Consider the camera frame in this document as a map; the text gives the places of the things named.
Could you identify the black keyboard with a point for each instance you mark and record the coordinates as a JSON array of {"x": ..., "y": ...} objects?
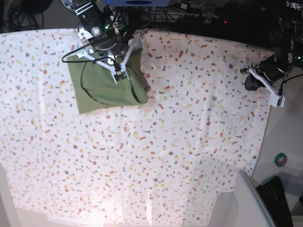
[{"x": 273, "y": 195}]

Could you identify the terrazzo patterned tablecloth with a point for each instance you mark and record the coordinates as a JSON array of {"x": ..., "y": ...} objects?
[{"x": 160, "y": 164}]

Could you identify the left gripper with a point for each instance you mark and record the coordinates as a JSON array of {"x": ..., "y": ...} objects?
[{"x": 271, "y": 69}]

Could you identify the green tape roll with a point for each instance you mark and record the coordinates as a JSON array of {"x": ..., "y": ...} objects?
[{"x": 280, "y": 160}]

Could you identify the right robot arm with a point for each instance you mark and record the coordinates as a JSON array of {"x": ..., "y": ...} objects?
[{"x": 99, "y": 29}]

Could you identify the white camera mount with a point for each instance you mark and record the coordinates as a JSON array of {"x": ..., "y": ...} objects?
[
  {"x": 267, "y": 87},
  {"x": 118, "y": 66}
]

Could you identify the green t-shirt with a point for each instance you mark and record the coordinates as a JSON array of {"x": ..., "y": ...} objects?
[{"x": 95, "y": 88}]

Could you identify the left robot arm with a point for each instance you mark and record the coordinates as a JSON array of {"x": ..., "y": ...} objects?
[{"x": 285, "y": 29}]

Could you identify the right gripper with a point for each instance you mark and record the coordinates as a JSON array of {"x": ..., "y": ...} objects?
[{"x": 112, "y": 45}]

